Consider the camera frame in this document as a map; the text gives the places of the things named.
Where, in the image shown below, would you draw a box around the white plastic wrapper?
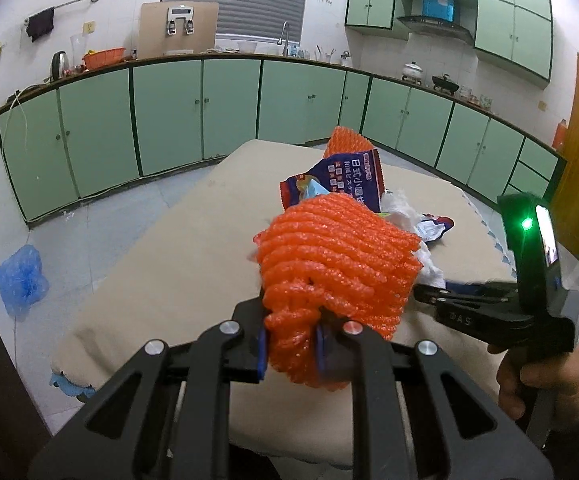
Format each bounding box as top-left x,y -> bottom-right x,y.
379,190 -> 445,288

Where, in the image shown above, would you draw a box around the metal towel rail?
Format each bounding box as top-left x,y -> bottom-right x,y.
24,0 -> 100,26

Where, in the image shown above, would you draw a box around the green kitchen cabinets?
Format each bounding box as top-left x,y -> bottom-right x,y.
344,0 -> 554,91
0,55 -> 567,223

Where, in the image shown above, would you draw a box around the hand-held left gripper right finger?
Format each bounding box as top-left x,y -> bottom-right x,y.
314,320 -> 554,480

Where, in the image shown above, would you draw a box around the blue plastic bag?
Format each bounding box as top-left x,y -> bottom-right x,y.
0,244 -> 50,320

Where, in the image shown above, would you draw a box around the blue snack packet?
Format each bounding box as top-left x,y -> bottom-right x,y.
280,147 -> 387,211

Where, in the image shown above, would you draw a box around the grey window blind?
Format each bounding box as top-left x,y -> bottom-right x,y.
161,0 -> 311,41

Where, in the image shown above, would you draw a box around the green lower kitchen cabinets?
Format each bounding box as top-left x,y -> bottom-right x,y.
0,55 -> 567,223

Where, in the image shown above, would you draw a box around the small torn snack wrapper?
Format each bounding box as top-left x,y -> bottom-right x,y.
417,212 -> 456,245

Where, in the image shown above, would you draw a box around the green upper kitchen cabinets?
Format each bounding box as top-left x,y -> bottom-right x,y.
344,0 -> 554,91

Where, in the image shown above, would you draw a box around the orange plastic basket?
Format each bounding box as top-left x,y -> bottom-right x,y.
82,47 -> 126,71

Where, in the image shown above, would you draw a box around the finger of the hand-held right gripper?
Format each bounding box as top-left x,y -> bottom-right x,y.
412,280 -> 520,311

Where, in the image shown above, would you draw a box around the steel kettle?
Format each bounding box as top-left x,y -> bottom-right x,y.
50,51 -> 69,81

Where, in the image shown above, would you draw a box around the black wok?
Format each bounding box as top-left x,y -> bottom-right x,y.
430,74 -> 461,93

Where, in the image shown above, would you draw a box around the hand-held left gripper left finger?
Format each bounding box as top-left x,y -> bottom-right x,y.
28,297 -> 270,480

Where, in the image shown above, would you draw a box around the cardboard box with dispenser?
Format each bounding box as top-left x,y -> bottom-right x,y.
138,2 -> 219,58

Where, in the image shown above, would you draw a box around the metal bracket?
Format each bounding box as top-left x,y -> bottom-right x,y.
166,6 -> 194,36

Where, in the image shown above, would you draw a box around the dark towel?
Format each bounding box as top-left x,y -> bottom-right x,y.
26,8 -> 55,43

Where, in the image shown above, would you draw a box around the person's right hand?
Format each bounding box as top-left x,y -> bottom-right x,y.
497,345 -> 579,423

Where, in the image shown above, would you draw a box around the range hood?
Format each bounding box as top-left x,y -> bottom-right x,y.
397,14 -> 474,43

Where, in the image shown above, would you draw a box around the beige table cover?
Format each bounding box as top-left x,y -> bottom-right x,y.
50,140 -> 520,466

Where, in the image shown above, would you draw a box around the row of glass jars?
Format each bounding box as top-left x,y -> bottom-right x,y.
459,85 -> 495,108

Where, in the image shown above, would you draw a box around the orange foam fruit net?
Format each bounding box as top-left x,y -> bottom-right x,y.
252,194 -> 423,393
319,126 -> 385,161

